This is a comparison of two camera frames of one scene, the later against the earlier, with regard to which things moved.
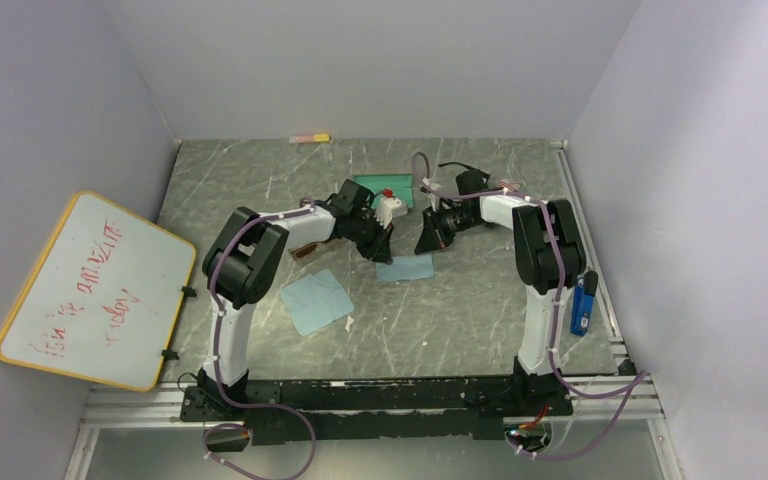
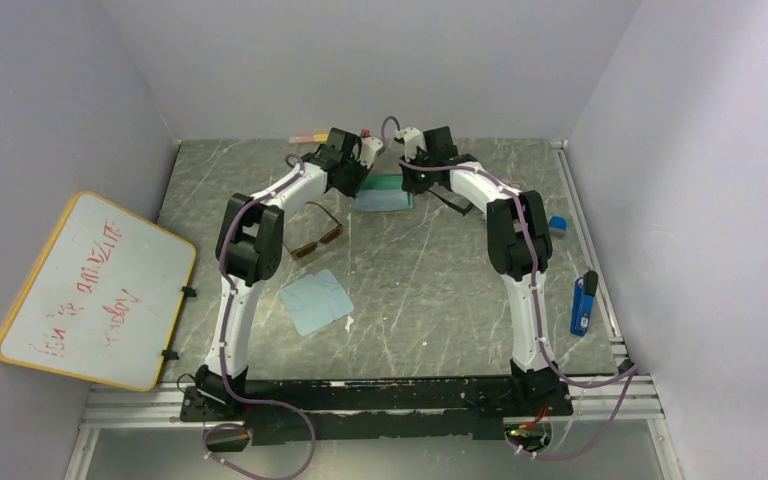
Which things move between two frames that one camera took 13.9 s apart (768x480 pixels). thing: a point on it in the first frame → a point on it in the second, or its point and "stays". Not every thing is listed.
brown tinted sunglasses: (306, 249) stays
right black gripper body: (454, 222) → (419, 181)
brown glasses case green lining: (398, 186) stays
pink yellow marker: (316, 138) stays
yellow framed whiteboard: (102, 296) stays
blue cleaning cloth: (315, 300) stays
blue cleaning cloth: (418, 266) → (381, 200)
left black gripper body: (364, 232) → (356, 174)
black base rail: (322, 410) stays
